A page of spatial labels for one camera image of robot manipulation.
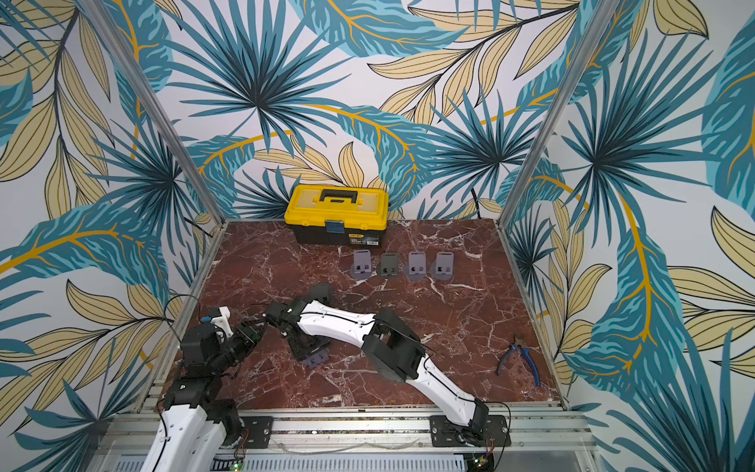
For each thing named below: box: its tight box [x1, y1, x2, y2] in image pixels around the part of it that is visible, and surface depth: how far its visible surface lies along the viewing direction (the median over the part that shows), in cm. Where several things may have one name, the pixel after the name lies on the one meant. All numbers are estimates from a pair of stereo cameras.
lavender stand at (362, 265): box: [350, 249, 372, 281], surface depth 102 cm
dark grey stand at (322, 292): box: [310, 283, 334, 304], surface depth 102 cm
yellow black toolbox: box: [284, 183, 391, 248], surface depth 102 cm
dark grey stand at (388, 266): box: [377, 252, 399, 279], surface depth 102 cm
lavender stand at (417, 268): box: [406, 251, 427, 281], surface depth 102 cm
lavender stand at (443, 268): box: [432, 251, 455, 282], surface depth 102 cm
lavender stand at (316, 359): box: [301, 349, 330, 369], surface depth 85 cm
